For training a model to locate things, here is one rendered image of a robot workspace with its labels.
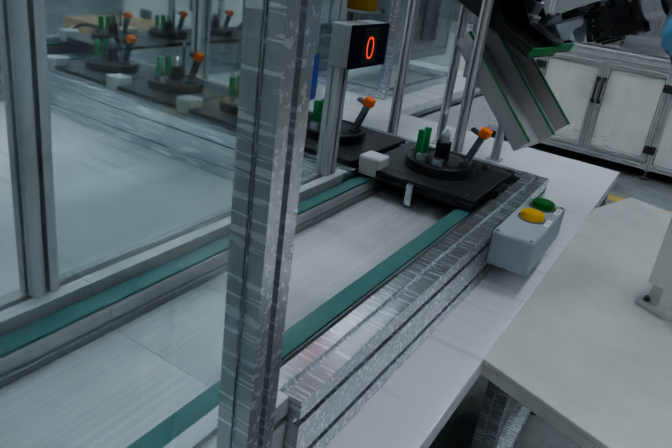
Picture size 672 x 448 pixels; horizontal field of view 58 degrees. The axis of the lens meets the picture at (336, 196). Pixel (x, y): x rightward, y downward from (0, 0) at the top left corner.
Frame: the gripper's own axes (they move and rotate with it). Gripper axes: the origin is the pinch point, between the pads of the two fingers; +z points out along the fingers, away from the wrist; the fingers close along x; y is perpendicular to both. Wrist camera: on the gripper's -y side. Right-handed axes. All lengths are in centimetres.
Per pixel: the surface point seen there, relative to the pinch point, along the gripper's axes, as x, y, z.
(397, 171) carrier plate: -49, 31, 9
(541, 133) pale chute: -4.7, 25.2, 3.9
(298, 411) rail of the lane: -102, 53, -25
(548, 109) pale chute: 9.0, 18.6, 9.3
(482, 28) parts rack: -23.4, 2.3, 3.9
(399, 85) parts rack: -27.5, 10.2, 25.5
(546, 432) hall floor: 37, 118, 38
